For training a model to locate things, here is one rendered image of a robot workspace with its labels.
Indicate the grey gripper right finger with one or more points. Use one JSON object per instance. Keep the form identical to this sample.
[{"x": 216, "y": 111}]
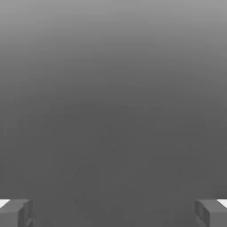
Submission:
[{"x": 212, "y": 212}]

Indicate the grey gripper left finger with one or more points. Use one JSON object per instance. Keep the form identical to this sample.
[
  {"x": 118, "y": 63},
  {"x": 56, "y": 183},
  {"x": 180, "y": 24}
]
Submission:
[{"x": 14, "y": 212}]

